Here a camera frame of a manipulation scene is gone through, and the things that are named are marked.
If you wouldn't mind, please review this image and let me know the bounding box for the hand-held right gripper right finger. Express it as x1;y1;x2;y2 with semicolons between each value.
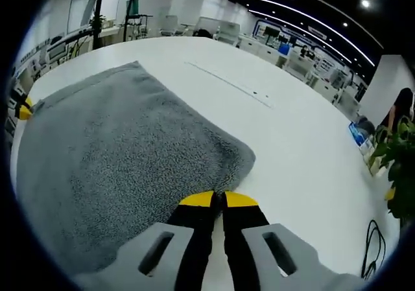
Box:
220;190;366;291

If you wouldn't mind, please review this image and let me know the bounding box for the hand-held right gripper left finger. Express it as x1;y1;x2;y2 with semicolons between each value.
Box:
73;190;217;291

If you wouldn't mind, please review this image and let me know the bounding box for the grey towel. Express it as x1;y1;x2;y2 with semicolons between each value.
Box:
14;60;257;274

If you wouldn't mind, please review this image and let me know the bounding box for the white table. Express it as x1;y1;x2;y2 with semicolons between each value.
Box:
9;36;401;291

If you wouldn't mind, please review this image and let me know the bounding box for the black tripod stand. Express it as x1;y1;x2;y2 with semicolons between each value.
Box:
86;0;110;51

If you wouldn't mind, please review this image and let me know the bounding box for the blue tissue packet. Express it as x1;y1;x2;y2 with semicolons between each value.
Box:
348;121;374;150

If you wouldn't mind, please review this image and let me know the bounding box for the potted green plant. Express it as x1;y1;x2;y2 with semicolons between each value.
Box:
369;115;415;229

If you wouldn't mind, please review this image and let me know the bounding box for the black bag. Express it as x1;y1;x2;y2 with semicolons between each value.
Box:
193;28;215;40

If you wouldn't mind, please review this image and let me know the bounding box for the black cables bundle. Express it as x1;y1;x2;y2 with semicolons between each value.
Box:
361;218;387;281

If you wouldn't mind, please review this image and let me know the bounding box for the green frame stand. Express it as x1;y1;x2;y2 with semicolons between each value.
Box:
124;0;154;42

